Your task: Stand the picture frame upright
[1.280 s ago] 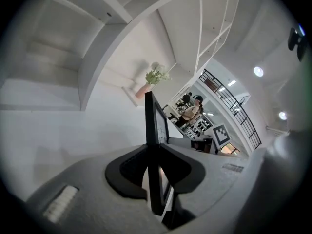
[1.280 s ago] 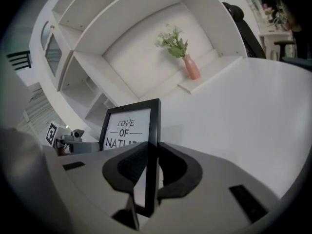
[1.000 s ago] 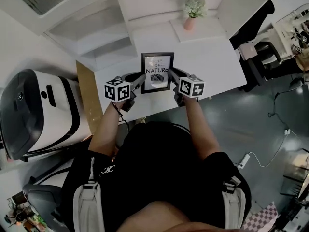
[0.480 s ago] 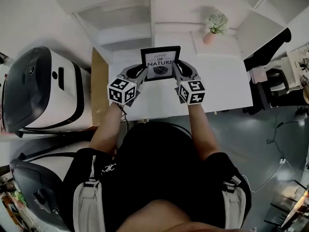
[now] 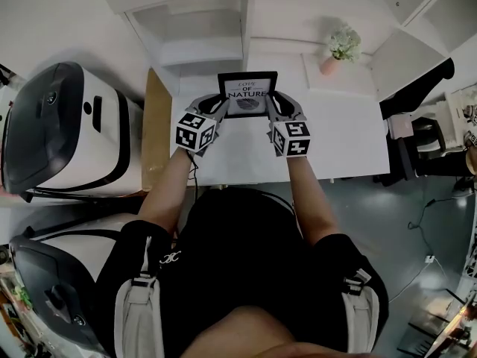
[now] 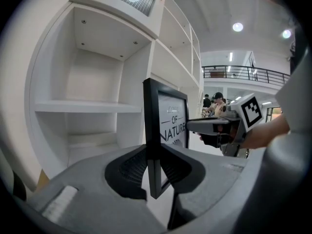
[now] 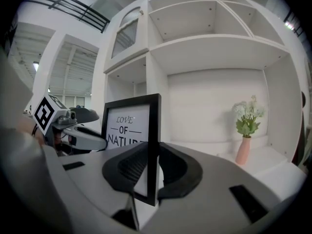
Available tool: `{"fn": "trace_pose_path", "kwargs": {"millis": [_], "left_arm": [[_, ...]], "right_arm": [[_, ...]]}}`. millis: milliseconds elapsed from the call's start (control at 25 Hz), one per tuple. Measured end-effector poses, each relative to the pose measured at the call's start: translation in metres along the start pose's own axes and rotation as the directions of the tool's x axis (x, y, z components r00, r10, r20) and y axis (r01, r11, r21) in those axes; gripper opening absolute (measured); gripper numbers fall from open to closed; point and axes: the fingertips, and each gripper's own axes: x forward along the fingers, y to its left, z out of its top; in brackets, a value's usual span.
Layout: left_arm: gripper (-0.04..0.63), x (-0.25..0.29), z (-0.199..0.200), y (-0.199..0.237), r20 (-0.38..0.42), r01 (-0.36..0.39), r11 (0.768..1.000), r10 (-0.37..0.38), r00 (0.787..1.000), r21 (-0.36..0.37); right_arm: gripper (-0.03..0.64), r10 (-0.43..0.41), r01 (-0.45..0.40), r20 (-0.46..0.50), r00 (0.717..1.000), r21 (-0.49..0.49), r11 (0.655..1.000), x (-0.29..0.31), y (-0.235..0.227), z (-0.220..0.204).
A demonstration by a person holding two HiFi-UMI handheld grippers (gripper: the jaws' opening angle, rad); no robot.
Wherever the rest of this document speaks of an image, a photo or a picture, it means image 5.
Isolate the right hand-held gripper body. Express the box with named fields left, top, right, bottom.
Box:
left=265, top=116, right=313, bottom=159

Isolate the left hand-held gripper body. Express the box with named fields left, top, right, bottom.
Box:
left=174, top=107, right=224, bottom=159

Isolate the black framed nature picture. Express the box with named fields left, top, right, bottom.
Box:
left=217, top=70, right=279, bottom=120

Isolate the person's right forearm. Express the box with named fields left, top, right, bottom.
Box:
left=285, top=157, right=342, bottom=245

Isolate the person's left forearm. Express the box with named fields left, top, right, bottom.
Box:
left=137, top=148, right=195, bottom=238

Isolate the white table top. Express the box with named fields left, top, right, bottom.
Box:
left=169, top=43, right=392, bottom=186

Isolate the brown wooden board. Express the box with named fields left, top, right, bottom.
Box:
left=140, top=67, right=173, bottom=192

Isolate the white flat riser board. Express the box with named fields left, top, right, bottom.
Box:
left=300, top=49, right=374, bottom=92

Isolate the pink vase with white flowers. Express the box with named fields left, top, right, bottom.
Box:
left=319, top=23, right=363, bottom=77

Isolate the white shelf cabinet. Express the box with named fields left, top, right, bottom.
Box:
left=92, top=0, right=477, bottom=101

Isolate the pink box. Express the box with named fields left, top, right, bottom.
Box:
left=387, top=113, right=414, bottom=140

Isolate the black office chair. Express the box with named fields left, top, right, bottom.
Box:
left=373, top=57, right=456, bottom=188

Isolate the white and black robot machine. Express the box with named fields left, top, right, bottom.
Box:
left=9, top=217, right=126, bottom=356
left=0, top=60, right=145, bottom=198

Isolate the person's black t-shirt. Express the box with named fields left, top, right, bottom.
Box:
left=95, top=189, right=391, bottom=354

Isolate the white vanity table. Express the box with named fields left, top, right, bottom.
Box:
left=442, top=87, right=477, bottom=153

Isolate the person's face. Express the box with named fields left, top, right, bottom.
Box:
left=178, top=305, right=377, bottom=358

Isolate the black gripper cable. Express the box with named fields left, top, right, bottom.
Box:
left=185, top=150, right=201, bottom=186

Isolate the black floor cable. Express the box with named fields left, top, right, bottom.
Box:
left=407, top=197, right=460, bottom=239

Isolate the white shoulder strap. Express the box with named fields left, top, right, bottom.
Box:
left=340, top=268, right=382, bottom=354
left=113, top=235, right=165, bottom=358

